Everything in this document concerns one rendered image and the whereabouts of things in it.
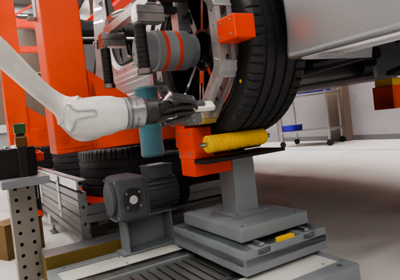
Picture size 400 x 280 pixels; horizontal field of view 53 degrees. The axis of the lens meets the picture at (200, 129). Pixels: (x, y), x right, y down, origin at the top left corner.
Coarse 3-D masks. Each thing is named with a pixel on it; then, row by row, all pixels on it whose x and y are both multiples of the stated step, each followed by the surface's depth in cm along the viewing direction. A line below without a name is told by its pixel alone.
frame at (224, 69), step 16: (208, 0) 123; (224, 0) 123; (208, 16) 125; (224, 16) 124; (224, 48) 126; (224, 64) 122; (160, 80) 167; (224, 80) 128; (160, 96) 161; (208, 96) 130; (224, 96) 131; (208, 112) 133
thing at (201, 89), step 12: (192, 0) 160; (192, 12) 154; (204, 12) 147; (168, 24) 166; (192, 24) 154; (204, 24) 148; (204, 36) 155; (204, 48) 156; (204, 60) 157; (180, 72) 171; (192, 72) 158; (204, 72) 150; (180, 84) 169; (192, 84) 161; (204, 84) 151; (228, 96) 135
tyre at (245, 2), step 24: (240, 0) 123; (264, 0) 125; (264, 24) 124; (240, 48) 126; (264, 48) 123; (168, 72) 171; (240, 72) 127; (264, 72) 127; (288, 72) 131; (240, 96) 129; (264, 96) 131; (288, 96) 137; (240, 120) 135; (264, 120) 143
